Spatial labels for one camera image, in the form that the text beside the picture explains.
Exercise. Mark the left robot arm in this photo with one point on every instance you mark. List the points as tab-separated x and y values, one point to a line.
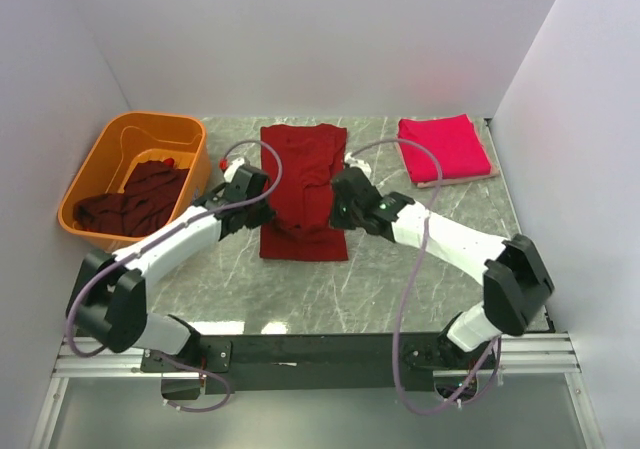
109	301

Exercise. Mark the black base crossbar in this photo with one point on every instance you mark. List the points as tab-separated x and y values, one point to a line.
339	361

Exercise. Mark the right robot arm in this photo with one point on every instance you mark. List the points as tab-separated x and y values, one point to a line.
511	272

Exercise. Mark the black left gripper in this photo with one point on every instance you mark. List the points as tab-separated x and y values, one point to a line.
267	213

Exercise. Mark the dark red t-shirt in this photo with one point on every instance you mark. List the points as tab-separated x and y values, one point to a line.
300	231

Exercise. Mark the maroon t-shirt in bin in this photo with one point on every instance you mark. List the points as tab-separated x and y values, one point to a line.
144	206

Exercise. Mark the folded hot pink t-shirt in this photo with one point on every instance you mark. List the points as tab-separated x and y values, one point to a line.
442	146

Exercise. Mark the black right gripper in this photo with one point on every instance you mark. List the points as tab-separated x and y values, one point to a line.
336	220

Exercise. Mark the orange plastic bin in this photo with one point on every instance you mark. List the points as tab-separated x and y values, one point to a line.
128	140

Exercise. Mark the aluminium extrusion rail frame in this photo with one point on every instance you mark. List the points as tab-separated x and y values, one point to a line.
537	398

